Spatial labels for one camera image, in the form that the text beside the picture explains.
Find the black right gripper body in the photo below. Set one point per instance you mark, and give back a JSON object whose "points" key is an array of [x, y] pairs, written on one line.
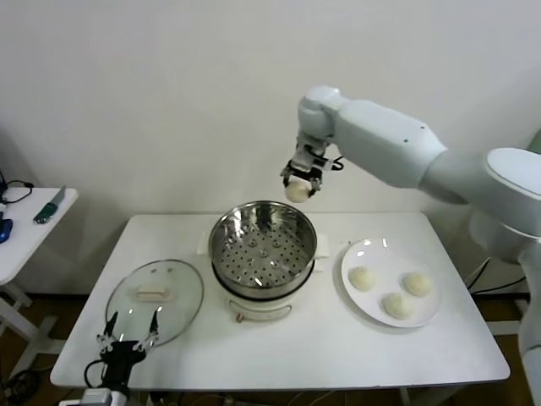
{"points": [[306, 169]]}

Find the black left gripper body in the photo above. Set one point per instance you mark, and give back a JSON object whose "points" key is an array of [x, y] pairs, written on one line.
{"points": [[122, 355]]}

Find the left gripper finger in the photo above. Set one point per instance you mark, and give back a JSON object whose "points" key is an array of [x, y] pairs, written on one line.
{"points": [[112, 325], [154, 323]]}

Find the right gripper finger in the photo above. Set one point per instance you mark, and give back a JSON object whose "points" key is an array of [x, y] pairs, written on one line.
{"points": [[286, 174], [318, 184]]}

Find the white steamed baozi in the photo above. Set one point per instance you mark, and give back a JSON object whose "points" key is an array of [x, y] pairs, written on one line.
{"points": [[398, 305], [297, 191], [362, 279], [418, 283]]}

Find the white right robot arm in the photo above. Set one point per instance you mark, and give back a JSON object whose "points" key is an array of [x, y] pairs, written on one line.
{"points": [[380, 135]]}

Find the stainless steel steamer basket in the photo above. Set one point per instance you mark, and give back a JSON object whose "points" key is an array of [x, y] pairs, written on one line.
{"points": [[262, 254]]}

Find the white round plate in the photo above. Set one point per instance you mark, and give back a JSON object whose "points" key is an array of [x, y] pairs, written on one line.
{"points": [[380, 258]]}

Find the white side table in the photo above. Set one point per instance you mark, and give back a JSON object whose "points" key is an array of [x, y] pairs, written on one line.
{"points": [[38, 245]]}

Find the white electric cooker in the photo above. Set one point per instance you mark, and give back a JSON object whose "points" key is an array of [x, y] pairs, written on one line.
{"points": [[262, 306]]}

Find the blue computer mouse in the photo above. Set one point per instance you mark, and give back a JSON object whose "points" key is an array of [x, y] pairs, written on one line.
{"points": [[5, 230]]}

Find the pale green appliance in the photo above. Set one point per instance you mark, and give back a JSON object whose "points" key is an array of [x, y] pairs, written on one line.
{"points": [[535, 139]]}

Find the white shelf table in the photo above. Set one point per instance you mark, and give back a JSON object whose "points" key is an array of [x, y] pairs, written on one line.
{"points": [[517, 315]]}

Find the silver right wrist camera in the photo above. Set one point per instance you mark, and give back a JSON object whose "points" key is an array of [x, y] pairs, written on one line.
{"points": [[312, 151]]}

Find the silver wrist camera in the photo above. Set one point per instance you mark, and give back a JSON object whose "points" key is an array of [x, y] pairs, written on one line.
{"points": [[99, 398], [312, 151]]}

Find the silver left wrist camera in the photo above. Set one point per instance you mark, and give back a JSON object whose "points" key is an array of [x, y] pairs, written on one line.
{"points": [[99, 398]]}

